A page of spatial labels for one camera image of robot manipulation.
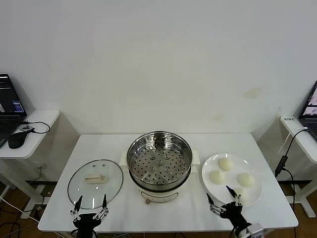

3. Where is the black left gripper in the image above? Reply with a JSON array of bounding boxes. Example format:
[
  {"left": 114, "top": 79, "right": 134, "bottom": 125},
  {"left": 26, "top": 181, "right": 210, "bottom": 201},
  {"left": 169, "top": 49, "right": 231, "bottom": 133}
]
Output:
[{"left": 70, "top": 194, "right": 109, "bottom": 238}]

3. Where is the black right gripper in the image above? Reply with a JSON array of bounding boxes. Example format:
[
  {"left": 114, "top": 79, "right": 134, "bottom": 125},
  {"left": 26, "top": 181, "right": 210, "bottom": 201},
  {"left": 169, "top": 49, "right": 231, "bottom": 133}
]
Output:
[{"left": 207, "top": 185, "right": 252, "bottom": 228}]

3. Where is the white steamed baozi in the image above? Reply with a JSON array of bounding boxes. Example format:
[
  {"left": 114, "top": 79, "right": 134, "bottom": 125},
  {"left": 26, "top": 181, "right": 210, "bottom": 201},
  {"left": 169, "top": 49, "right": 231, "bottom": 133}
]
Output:
[
  {"left": 236, "top": 173, "right": 256, "bottom": 188},
  {"left": 217, "top": 158, "right": 235, "bottom": 172},
  {"left": 209, "top": 170, "right": 226, "bottom": 185},
  {"left": 232, "top": 187, "right": 251, "bottom": 205}
]

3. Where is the glass lid cream handle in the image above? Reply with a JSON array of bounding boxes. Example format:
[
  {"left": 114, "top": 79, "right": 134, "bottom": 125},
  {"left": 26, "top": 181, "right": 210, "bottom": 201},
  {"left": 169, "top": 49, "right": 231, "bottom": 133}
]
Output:
[{"left": 67, "top": 159, "right": 124, "bottom": 210}]

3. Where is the white round plate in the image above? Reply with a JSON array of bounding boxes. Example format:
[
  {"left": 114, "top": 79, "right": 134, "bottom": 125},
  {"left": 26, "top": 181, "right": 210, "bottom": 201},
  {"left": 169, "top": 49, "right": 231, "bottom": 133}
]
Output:
[{"left": 201, "top": 153, "right": 263, "bottom": 208}]

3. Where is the stainless steel pot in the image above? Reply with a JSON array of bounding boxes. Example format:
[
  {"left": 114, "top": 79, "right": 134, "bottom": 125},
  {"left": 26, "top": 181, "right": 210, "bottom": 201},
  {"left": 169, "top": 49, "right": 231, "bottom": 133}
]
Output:
[{"left": 126, "top": 130, "right": 193, "bottom": 187}]

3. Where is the white side table with mouse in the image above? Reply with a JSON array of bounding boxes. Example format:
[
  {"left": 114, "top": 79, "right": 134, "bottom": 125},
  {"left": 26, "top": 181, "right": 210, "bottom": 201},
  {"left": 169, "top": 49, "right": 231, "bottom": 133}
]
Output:
[{"left": 0, "top": 109, "right": 60, "bottom": 211}]

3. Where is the white side table with label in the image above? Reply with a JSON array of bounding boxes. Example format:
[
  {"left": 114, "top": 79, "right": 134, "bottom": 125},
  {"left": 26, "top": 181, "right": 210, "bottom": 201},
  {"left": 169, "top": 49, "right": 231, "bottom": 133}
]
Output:
[{"left": 279, "top": 115, "right": 317, "bottom": 219}]

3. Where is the black computer mouse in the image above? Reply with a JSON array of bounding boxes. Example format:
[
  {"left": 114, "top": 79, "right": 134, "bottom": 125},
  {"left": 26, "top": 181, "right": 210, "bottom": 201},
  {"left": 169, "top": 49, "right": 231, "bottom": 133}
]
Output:
[{"left": 7, "top": 131, "right": 27, "bottom": 149}]

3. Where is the black laptop pink screen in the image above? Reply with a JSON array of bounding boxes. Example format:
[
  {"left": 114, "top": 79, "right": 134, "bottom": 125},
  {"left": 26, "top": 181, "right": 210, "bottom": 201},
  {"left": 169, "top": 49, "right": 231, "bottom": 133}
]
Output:
[{"left": 298, "top": 80, "right": 317, "bottom": 139}]

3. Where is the black laptop dark screen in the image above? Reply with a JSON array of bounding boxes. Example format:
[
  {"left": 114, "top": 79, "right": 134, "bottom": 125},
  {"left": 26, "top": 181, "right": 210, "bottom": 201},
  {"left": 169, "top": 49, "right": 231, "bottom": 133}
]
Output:
[{"left": 0, "top": 73, "right": 28, "bottom": 147}]

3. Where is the black cable with adapter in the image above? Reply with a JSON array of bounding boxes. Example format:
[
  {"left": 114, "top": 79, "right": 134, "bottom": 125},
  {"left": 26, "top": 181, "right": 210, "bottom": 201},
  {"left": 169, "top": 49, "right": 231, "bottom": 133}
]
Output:
[{"left": 274, "top": 128, "right": 309, "bottom": 211}]

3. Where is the white floor cable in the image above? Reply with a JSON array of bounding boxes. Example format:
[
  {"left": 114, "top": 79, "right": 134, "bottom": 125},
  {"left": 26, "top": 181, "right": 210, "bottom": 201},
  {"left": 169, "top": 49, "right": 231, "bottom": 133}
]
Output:
[{"left": 0, "top": 197, "right": 40, "bottom": 223}]

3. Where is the thin black usb cable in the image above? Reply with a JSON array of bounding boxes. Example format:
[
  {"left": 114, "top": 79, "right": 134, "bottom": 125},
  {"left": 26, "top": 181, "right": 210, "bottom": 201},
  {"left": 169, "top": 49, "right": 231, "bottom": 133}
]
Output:
[{"left": 22, "top": 120, "right": 51, "bottom": 135}]

